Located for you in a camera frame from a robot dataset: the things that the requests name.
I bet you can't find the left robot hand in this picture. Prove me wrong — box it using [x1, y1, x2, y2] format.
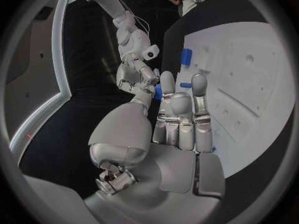
[83, 70, 226, 224]

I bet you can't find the white task board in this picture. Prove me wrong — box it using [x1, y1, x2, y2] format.
[178, 21, 297, 179]

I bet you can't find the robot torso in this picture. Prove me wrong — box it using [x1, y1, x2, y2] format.
[3, 0, 72, 166]

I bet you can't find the white cable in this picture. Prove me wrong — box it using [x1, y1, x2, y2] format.
[118, 0, 151, 34]

